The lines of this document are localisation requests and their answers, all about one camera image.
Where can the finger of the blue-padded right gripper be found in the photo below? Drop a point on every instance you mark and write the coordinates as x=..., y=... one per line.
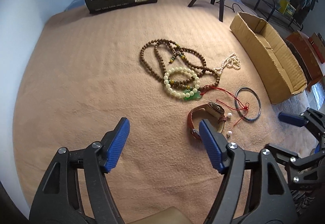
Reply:
x=292, y=119

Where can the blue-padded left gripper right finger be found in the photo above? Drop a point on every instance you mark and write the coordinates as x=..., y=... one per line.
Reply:
x=269, y=199

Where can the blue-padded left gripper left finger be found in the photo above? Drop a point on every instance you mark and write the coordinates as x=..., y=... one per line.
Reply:
x=58, y=198

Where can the brown leather watch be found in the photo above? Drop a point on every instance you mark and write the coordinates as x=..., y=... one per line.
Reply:
x=211, y=111

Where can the white bead bracelet green pendant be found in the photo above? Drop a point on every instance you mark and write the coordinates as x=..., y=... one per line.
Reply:
x=186, y=90

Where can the blue metal bangle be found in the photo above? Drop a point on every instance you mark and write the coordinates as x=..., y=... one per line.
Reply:
x=242, y=109

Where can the cardboard box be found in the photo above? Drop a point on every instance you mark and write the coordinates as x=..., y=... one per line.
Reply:
x=279, y=70

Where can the orange wooden stool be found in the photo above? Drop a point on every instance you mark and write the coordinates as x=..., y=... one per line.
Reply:
x=314, y=69

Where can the tan blanket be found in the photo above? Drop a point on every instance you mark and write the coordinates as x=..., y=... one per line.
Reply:
x=84, y=75

